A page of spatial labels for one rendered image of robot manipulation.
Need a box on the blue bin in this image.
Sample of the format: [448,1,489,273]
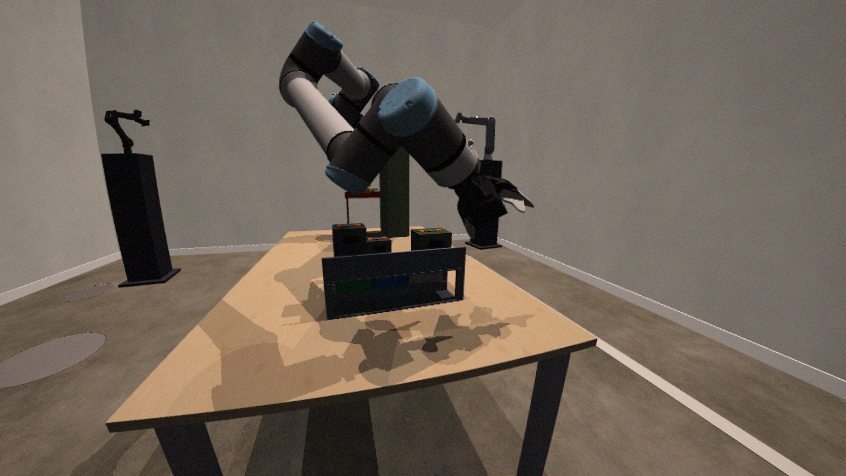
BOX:
[371,276,409,289]

